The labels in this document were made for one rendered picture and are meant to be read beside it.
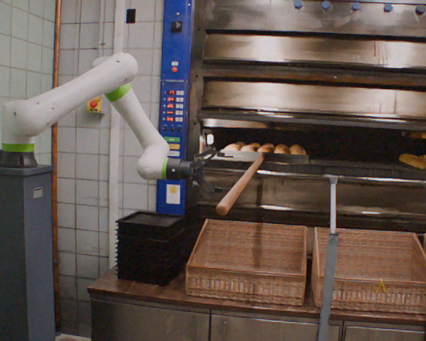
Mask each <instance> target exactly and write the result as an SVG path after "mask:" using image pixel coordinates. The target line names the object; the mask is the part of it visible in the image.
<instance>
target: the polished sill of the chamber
mask: <svg viewBox="0 0 426 341"><path fill-rule="evenodd" d="M205 159H206V158H200V159H199V162H200V163H201V162H202V161H204V160H205ZM254 162H255V161H243V160H229V159H215V158H212V159H210V160H209V161H207V162H206V163H205V164H204V165H203V166H206V167H218V168H243V169H249V168H250V167H251V166H252V164H253V163H254ZM257 170H269V171H294V172H306V173H330V174H342V175H364V176H376V177H388V178H409V179H421V180H426V171H417V170H394V169H381V168H357V167H346V166H321V165H308V164H307V163H282V162H268V161H263V162H262V163H261V165H260V167H258V168H257Z"/></svg>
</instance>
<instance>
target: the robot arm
mask: <svg viewBox="0 0 426 341"><path fill-rule="evenodd" d="M137 72H138V66H137V62H136V60H135V59H134V58H133V57H132V56H131V55H130V54H129V53H116V54H114V55H112V56H101V57H100V58H98V59H96V60H95V61H94V62H93V63H92V66H91V70H90V71H88V72H86V73H85V74H83V75H80V76H79V77H78V78H76V79H74V80H72V81H70V82H68V83H66V84H63V85H61V86H59V87H58V88H56V89H53V90H51V91H49V92H46V93H44V94H40V95H38V96H36V97H34V98H32V99H27V100H15V101H9V102H7V103H5V104H4V105H3V106H2V108H1V145H2V148H3V149H0V167H2V168H35V167H37V166H38V163H37V161H36V157H35V151H34V149H35V144H36V136H38V135H40V134H41V133H43V132H44V131H45V130H46V129H48V128H49V126H51V125H52V124H54V123H55V122H57V121H58V120H60V119H61V118H63V117H64V116H66V115H67V114H69V113H70V112H71V111H73V110H74V109H76V108H78V107H79V106H81V105H83V104H84V103H86V102H89V101H91V99H94V98H95V97H98V96H99V95H102V94H104V96H105V97H106V98H107V99H108V100H109V101H110V102H111V104H112V105H113V106H114V108H115V110H116V111H117V112H118V113H119V114H120V115H121V116H122V118H123V119H124V120H125V121H126V123H127V124H128V125H129V126H130V128H131V129H132V131H133V132H134V133H135V135H136V137H137V139H138V141H139V142H140V144H141V145H142V147H143V150H144V154H143V155H142V156H141V158H140V159H139V161H138V163H137V171H138V174H139V175H140V177H141V178H142V179H144V180H182V179H188V180H194V181H193V185H192V186H193V187H195V188H197V189H199V190H201V191H203V192H205V193H206V194H208V195H210V196H214V194H215V193H222V192H223V190H225V191H230V190H231V189H232V188H222V187H216V188H213V187H212V186H211V185H210V184H209V183H208V182H207V181H206V180H205V179H204V177H203V175H204V166H203V165H204V164H205V163H206V162H207V161H209V160H210V159H212V158H214V157H215V156H217V157H220V158H233V157H234V156H226V153H225V152H218V151H217V148H211V149H210V150H208V151H205V152H203V153H196V155H194V158H195V161H183V160H182V159H181V158H168V156H169V152H170V147H169V145H168V143H167V142H166V141H165V140H164V139H163V137H162V136H161V135H160V134H159V133H158V132H157V130H156V129H155V127H154V125H153V124H152V123H151V121H150V119H149V118H148V117H147V115H146V113H145V112H144V111H143V110H142V108H141V105H140V104H139V102H138V100H137V98H136V96H135V94H134V92H133V90H132V87H131V85H130V84H129V83H130V82H132V81H133V80H134V78H135V77H136V75H137ZM212 151H213V152H214V153H213V154H212V155H211V156H210V157H208V158H207V159H205V160H204V161H202V162H201V163H200V162H198V161H197V159H199V157H201V156H205V155H207V153H210V152H212ZM198 179H199V180H200V181H202V182H203V183H204V184H205V185H206V186H207V187H208V188H209V189H210V190H211V192H210V191H208V190H207V189H205V188H204V187H203V186H201V185H198V183H197V182H196V180H198Z"/></svg>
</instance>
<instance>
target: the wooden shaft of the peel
mask: <svg viewBox="0 0 426 341"><path fill-rule="evenodd" d="M265 157H266V154H265V152H263V153H262V154H261V156H259V157H258V158H257V159H256V161H255V162H254V163H253V164H252V166H251V167H250V168H249V169H248V170H247V171H246V172H245V173H244V174H243V175H242V178H241V179H240V180H239V181H238V183H237V184H235V185H234V186H233V188H232V189H231V190H230V191H229V193H228V194H227V195H226V196H225V197H224V198H223V200H222V201H221V202H220V203H219V204H218V205H217V213H218V214H219V215H226V214H227V213H228V211H229V209H230V208H231V206H232V205H233V204H234V202H235V201H236V200H237V198H238V196H239V195H240V194H241V192H242V190H243V189H244V187H245V186H246V184H248V182H249V181H250V179H251V178H252V177H253V174H254V173H255V172H256V170H257V168H258V167H260V165H261V163H262V162H263V160H264V158H265Z"/></svg>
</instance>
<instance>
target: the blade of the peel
mask: <svg viewBox="0 0 426 341"><path fill-rule="evenodd" d="M221 152H225V153H226V155H233V156H261V152H260V151H232V150H221ZM267 157H274V158H300V159H309V155H307V154H306V155H302V154H287V153H275V152H268V155H267Z"/></svg>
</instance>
